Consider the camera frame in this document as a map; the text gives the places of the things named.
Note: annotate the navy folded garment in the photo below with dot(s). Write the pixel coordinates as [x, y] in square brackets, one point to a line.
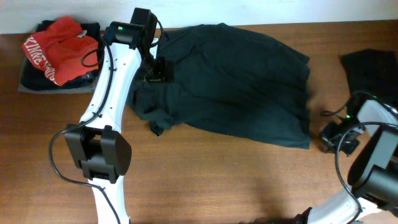
[34, 79]

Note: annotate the red folded shirt white lettering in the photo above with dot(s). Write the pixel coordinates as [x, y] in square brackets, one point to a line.
[63, 51]

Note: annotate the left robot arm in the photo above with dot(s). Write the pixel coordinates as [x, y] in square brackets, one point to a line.
[95, 143]

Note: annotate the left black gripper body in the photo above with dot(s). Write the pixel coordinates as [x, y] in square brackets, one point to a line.
[157, 72]

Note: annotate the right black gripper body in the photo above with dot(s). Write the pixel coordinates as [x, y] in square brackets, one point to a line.
[333, 131]

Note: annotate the black garment white logo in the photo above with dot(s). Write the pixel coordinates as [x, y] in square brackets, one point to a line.
[373, 71]

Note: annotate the grey folded garment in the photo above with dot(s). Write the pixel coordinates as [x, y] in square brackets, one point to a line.
[57, 61]

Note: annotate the dark green t-shirt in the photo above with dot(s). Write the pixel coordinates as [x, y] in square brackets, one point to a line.
[229, 81]

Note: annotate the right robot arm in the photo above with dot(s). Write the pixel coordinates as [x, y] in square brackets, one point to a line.
[371, 185]

